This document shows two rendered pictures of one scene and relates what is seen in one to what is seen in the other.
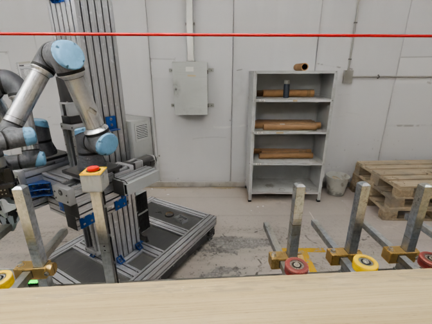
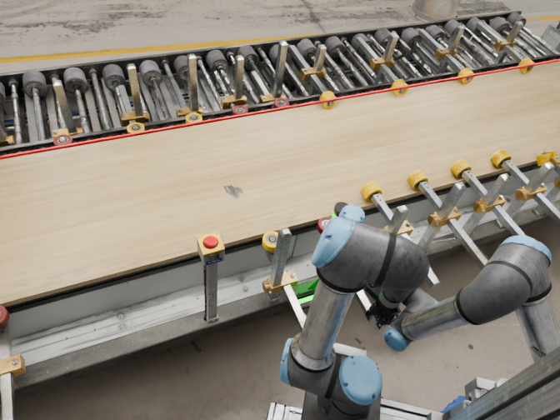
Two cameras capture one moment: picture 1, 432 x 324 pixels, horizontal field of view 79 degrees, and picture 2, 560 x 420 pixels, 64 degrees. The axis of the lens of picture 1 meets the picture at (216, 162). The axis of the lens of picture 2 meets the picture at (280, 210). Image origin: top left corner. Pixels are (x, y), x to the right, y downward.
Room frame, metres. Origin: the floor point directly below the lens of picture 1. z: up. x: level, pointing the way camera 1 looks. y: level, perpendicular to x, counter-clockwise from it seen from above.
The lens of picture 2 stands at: (1.63, 0.25, 2.38)
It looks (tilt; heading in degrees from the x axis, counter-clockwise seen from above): 51 degrees down; 153
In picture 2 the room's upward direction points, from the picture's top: 10 degrees clockwise
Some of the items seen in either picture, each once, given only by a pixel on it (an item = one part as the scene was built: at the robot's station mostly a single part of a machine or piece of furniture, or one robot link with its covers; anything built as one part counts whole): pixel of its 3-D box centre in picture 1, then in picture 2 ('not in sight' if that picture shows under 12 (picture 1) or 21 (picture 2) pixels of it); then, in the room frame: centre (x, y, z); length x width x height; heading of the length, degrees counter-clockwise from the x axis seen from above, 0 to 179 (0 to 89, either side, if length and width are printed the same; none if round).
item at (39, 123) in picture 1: (36, 128); not in sight; (1.62, 1.12, 1.21); 0.13 x 0.12 x 0.14; 118
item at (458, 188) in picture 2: not in sight; (437, 221); (0.79, 1.43, 0.93); 0.04 x 0.04 x 0.48; 3
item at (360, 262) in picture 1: (362, 273); not in sight; (0.76, -0.53, 0.85); 0.08 x 0.08 x 0.11
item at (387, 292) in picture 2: not in sight; (398, 286); (1.10, 0.99, 1.12); 0.09 x 0.08 x 0.11; 28
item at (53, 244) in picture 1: (38, 261); (288, 292); (0.88, 0.73, 0.81); 0.44 x 0.03 x 0.04; 3
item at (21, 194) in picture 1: (35, 243); (277, 268); (0.83, 0.69, 0.93); 0.04 x 0.04 x 0.48; 3
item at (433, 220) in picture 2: not in sight; (443, 217); (0.79, 1.46, 0.95); 0.14 x 0.06 x 0.05; 93
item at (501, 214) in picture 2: not in sight; (494, 206); (0.79, 1.73, 0.95); 0.50 x 0.04 x 0.04; 3
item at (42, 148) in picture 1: (42, 146); not in sight; (1.62, 1.12, 1.09); 0.15 x 0.15 x 0.10
